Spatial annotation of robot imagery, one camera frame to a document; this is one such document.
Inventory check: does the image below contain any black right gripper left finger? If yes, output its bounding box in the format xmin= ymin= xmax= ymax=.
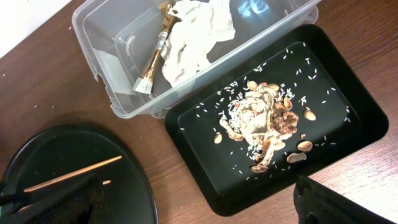
xmin=1 ymin=177 xmax=104 ymax=224

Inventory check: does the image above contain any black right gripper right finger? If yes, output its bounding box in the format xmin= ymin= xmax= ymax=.
xmin=294 ymin=176 xmax=392 ymax=224

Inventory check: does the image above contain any brown foil wrapper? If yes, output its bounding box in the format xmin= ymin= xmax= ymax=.
xmin=132 ymin=1 xmax=176 ymax=95

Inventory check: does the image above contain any white paper napkin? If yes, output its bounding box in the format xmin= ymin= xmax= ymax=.
xmin=162 ymin=0 xmax=236 ymax=87

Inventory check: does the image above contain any round black tray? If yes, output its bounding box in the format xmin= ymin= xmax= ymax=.
xmin=1 ymin=124 xmax=159 ymax=223

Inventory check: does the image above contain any black rectangular tray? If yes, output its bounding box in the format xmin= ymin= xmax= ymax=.
xmin=165 ymin=25 xmax=389 ymax=217

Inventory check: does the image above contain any food scraps pile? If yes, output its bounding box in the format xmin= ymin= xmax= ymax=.
xmin=180 ymin=43 xmax=352 ymax=181

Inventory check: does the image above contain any clear plastic bin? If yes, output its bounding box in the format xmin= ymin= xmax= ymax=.
xmin=72 ymin=0 xmax=320 ymax=119

